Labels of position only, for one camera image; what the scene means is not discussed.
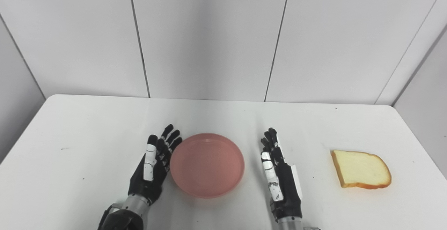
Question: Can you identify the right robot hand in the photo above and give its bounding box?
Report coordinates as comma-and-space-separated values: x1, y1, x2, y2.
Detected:
260, 128, 303, 223

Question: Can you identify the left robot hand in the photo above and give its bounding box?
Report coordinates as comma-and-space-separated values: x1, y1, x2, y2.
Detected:
128, 124, 183, 206

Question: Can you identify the pink round plate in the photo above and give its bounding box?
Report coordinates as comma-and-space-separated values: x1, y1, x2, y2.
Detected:
170, 133, 245, 199

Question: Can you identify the slice of white bread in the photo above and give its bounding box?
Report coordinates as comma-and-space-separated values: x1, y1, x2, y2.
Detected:
331, 149, 392, 190

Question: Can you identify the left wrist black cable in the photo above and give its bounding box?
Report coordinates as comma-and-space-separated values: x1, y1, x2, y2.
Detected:
97, 204, 123, 230

